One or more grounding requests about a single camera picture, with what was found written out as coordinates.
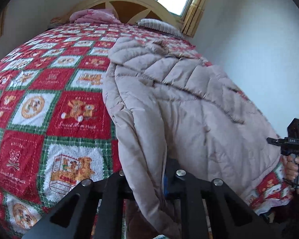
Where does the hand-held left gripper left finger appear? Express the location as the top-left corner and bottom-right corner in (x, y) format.
(22, 170), (130, 239)

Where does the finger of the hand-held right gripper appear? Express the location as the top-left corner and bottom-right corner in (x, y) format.
(266, 137), (286, 146)

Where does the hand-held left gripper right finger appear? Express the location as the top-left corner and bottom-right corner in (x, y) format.
(164, 158), (277, 239)

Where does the beige quilted puffer jacket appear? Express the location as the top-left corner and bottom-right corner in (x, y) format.
(102, 36), (287, 239)

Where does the person's right forearm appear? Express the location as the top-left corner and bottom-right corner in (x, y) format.
(274, 179), (299, 229)

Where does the person's right hand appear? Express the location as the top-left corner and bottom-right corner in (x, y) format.
(282, 155), (299, 183)

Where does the red checked printed bed blanket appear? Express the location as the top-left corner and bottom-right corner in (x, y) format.
(0, 22), (294, 239)

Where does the narrow yellow curtain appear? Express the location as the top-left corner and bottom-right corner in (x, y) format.
(181, 0), (217, 37)

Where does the striped pillow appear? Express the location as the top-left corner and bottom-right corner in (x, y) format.
(137, 18), (183, 37)

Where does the pink folded quilt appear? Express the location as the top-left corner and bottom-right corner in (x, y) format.
(69, 8), (121, 25)

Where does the orange patterned pillow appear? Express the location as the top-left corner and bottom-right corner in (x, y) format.
(50, 17), (71, 25)

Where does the cream wooden bed headboard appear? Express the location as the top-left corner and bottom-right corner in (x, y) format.
(50, 0), (184, 33)

